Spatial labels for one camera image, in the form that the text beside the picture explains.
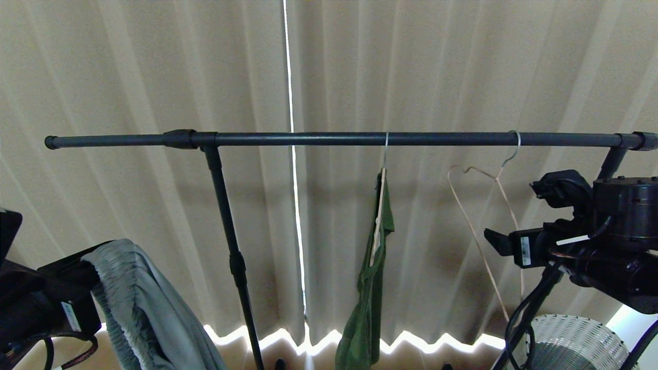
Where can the black clothes rack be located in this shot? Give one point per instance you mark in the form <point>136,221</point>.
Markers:
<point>308,139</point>

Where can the green printed shirt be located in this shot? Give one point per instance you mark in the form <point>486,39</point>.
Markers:
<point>367,318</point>

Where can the pale grey shorts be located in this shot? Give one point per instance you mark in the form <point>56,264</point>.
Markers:
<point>149,318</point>

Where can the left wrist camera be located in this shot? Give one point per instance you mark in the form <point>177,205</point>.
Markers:
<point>9,236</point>

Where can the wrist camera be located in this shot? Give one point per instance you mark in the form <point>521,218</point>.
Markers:
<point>9,236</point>
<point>563,187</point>

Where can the pink clothes hanger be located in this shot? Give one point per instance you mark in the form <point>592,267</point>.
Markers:
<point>380,205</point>
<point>518,143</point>

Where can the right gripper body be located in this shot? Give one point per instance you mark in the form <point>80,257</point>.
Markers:
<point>617,277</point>

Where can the beige curtain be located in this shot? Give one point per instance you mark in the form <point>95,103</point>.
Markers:
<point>154,61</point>

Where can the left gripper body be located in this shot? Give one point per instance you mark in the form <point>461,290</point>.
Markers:
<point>41,308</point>

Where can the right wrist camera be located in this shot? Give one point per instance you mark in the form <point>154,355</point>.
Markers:
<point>563,187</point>

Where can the white laundry basket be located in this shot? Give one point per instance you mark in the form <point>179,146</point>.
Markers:
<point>581,334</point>

